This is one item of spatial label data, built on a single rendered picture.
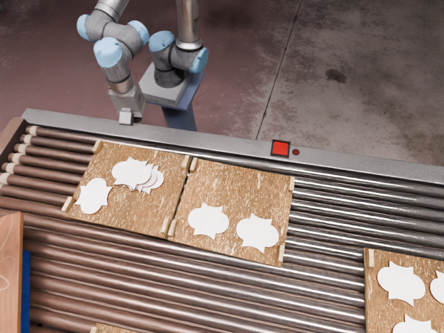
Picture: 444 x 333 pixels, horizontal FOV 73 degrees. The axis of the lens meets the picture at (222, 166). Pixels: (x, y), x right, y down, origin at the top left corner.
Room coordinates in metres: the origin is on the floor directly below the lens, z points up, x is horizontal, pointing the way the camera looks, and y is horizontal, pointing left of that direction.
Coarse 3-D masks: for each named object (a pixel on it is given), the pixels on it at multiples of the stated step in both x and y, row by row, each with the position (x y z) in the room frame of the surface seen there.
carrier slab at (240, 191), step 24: (216, 168) 0.58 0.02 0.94; (240, 168) 0.57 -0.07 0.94; (192, 192) 0.49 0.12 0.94; (216, 192) 0.48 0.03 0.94; (240, 192) 0.47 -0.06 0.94; (264, 192) 0.46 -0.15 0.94; (288, 192) 0.45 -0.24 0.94; (240, 216) 0.37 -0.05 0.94; (264, 216) 0.37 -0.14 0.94; (288, 216) 0.36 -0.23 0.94; (168, 240) 0.31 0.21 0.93; (192, 240) 0.30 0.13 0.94; (216, 240) 0.29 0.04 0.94; (240, 240) 0.28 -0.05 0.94
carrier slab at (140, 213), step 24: (120, 144) 0.74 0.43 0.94; (96, 168) 0.63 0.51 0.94; (168, 168) 0.60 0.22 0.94; (120, 192) 0.51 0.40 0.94; (144, 192) 0.50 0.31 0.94; (168, 192) 0.49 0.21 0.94; (72, 216) 0.43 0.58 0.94; (96, 216) 0.42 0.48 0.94; (120, 216) 0.41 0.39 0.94; (144, 216) 0.41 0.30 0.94; (168, 216) 0.40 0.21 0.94
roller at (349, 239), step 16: (0, 176) 0.63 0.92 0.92; (16, 176) 0.63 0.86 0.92; (64, 192) 0.54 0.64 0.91; (176, 208) 0.43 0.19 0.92; (288, 224) 0.34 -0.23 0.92; (336, 240) 0.26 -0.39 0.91; (352, 240) 0.26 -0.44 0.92; (368, 240) 0.25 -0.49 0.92; (384, 240) 0.25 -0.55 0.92; (416, 256) 0.19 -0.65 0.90; (432, 256) 0.18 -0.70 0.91
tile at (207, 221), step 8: (200, 208) 0.41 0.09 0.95; (208, 208) 0.41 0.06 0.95; (216, 208) 0.41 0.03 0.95; (192, 216) 0.39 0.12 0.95; (200, 216) 0.38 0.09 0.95; (208, 216) 0.38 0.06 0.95; (216, 216) 0.38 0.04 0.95; (224, 216) 0.38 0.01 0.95; (192, 224) 0.36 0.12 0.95; (200, 224) 0.35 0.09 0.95; (208, 224) 0.35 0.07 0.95; (216, 224) 0.35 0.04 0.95; (224, 224) 0.35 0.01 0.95; (200, 232) 0.32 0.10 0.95; (208, 232) 0.32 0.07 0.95; (216, 232) 0.32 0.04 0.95
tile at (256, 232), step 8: (240, 224) 0.34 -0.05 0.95; (248, 224) 0.34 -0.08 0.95; (256, 224) 0.34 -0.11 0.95; (264, 224) 0.33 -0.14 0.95; (240, 232) 0.31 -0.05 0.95; (248, 232) 0.31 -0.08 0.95; (256, 232) 0.31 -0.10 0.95; (264, 232) 0.31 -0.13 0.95; (272, 232) 0.30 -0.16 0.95; (248, 240) 0.28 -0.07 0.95; (256, 240) 0.28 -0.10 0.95; (264, 240) 0.28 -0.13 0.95; (272, 240) 0.27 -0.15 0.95; (256, 248) 0.25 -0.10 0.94
